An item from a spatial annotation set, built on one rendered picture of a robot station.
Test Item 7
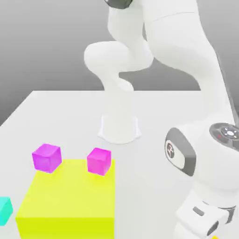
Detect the small magenta cube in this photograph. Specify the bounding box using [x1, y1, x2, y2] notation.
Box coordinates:
[31, 143, 63, 174]
[86, 147, 112, 177]

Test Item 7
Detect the large yellow box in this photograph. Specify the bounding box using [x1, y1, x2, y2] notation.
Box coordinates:
[15, 158, 116, 239]

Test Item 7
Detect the small cyan cube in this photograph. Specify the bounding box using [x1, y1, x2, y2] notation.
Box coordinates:
[0, 196, 14, 227]

